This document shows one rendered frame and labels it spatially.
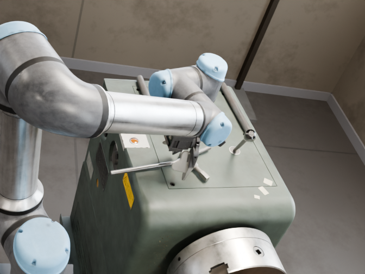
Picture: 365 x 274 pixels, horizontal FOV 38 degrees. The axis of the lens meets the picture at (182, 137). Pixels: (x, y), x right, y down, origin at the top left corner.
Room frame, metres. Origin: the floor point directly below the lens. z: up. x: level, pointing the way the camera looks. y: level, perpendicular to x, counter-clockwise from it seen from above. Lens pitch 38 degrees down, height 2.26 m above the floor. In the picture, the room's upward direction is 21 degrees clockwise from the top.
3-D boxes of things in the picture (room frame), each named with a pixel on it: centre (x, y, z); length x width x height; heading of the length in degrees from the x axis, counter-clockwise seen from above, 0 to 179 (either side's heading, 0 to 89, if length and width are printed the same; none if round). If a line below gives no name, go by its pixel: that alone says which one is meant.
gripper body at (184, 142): (1.11, 0.00, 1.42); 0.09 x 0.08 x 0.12; 120
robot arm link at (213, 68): (1.11, 0.00, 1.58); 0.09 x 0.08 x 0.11; 138
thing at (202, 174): (1.15, -0.06, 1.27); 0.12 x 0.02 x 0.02; 55
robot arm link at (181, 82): (1.03, 0.05, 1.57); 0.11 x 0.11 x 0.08; 48
